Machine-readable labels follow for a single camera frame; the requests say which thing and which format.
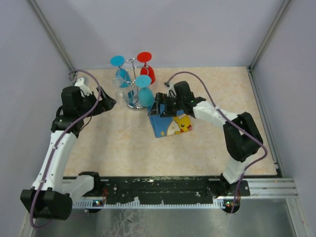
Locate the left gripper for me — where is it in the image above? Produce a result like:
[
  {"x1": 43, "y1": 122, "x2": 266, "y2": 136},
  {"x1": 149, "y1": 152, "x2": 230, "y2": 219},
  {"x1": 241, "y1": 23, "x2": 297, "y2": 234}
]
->
[{"x1": 78, "y1": 86, "x2": 117, "y2": 119}]

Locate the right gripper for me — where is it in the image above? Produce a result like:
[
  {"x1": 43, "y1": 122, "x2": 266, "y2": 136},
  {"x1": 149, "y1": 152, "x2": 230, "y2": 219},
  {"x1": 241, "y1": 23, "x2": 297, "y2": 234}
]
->
[{"x1": 148, "y1": 92, "x2": 184, "y2": 118}]

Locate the blue pikachu cloth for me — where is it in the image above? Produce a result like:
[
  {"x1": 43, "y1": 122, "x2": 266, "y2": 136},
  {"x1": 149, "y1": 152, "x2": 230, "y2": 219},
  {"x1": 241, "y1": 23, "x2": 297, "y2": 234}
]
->
[{"x1": 149, "y1": 110, "x2": 193, "y2": 138}]

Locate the teal wine glass front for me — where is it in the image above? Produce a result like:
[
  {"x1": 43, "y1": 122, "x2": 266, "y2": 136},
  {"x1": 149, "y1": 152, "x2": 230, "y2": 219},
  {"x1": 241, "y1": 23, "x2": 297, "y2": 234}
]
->
[{"x1": 135, "y1": 75, "x2": 155, "y2": 107}]

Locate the red wine glass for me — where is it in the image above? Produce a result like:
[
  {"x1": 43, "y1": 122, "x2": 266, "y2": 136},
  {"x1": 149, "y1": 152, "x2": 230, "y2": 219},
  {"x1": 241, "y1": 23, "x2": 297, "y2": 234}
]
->
[{"x1": 137, "y1": 51, "x2": 156, "y2": 84}]

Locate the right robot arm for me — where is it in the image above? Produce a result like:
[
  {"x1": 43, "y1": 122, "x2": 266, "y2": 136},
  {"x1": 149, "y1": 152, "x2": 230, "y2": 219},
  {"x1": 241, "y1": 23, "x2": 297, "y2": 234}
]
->
[{"x1": 148, "y1": 81, "x2": 263, "y2": 197}]

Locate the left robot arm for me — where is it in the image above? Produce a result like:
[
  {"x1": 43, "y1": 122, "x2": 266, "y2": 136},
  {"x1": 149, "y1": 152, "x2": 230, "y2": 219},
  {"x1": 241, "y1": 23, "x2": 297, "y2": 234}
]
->
[{"x1": 20, "y1": 85, "x2": 116, "y2": 220}]

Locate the chrome wine glass rack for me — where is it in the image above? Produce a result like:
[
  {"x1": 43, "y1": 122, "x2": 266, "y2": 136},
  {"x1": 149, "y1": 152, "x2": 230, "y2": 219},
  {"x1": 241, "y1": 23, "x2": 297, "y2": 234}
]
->
[{"x1": 117, "y1": 58, "x2": 145, "y2": 111}]

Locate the blue wine glass back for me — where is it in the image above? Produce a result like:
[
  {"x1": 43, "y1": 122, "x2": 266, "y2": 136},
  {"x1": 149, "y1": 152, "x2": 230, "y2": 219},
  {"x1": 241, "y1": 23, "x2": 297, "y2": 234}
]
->
[{"x1": 110, "y1": 55, "x2": 131, "y2": 88}]

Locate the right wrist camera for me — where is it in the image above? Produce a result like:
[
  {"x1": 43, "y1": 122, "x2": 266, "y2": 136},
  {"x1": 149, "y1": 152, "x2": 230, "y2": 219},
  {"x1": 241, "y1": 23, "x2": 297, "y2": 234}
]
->
[{"x1": 164, "y1": 82, "x2": 176, "y2": 97}]

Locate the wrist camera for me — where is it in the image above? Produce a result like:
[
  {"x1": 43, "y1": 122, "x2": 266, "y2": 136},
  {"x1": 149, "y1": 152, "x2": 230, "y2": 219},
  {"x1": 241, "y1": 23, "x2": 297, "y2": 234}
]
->
[
  {"x1": 164, "y1": 82, "x2": 176, "y2": 97},
  {"x1": 74, "y1": 77, "x2": 88, "y2": 88}
]

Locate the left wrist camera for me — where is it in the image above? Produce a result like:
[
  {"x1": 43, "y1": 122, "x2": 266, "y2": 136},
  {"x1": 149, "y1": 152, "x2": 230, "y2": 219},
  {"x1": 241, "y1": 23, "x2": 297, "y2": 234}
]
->
[{"x1": 74, "y1": 77, "x2": 88, "y2": 88}]

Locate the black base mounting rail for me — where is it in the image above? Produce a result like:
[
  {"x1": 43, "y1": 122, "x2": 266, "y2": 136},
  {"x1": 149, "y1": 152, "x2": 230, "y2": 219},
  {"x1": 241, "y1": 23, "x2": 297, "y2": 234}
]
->
[{"x1": 83, "y1": 176, "x2": 250, "y2": 205}]

